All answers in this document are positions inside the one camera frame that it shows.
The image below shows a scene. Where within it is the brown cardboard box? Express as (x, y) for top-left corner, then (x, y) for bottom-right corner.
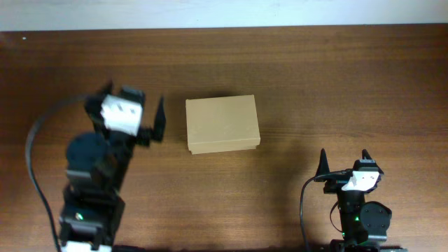
(185, 94), (260, 155)

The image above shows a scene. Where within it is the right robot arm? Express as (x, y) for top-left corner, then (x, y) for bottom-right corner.
(314, 149), (392, 252)

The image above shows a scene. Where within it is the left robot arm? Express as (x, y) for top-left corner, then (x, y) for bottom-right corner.
(59, 83), (166, 251)

